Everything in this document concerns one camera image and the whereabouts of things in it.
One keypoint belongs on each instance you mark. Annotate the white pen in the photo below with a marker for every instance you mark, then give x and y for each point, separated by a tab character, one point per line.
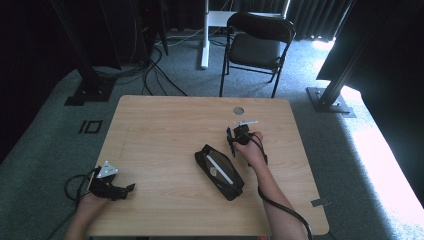
219	169

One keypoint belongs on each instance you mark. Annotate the person's left hand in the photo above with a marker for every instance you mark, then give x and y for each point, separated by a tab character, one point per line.
95	201

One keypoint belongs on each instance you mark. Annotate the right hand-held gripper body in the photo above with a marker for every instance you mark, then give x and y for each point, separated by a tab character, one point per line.
242	134

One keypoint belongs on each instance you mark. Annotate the grey tape strip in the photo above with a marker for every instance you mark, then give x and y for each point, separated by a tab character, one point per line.
320	202

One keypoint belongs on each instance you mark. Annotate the grey round table grommet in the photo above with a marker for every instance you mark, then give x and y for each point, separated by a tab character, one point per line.
238	110

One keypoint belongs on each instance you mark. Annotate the black pencil case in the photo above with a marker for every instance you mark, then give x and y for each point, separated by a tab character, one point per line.
220	173

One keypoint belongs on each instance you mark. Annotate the blue pen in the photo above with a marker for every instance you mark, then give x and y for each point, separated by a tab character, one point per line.
231	141

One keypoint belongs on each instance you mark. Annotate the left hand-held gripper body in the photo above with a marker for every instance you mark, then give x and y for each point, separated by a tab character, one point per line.
104	181

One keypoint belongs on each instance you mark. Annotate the black folding chair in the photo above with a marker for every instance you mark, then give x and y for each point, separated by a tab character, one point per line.
256	46

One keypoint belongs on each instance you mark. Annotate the small pale eraser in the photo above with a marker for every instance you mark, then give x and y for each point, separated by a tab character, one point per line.
213	171

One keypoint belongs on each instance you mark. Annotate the black floor tape marks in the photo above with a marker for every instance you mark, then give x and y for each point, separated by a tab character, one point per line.
90	126

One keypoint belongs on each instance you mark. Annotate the dark curtain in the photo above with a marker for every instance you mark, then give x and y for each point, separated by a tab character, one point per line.
313	16

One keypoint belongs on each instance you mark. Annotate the black metal stand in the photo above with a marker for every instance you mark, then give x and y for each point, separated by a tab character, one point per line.
87	80
333	90

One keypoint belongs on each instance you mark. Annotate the person's right hand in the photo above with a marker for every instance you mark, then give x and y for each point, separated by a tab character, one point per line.
250	151

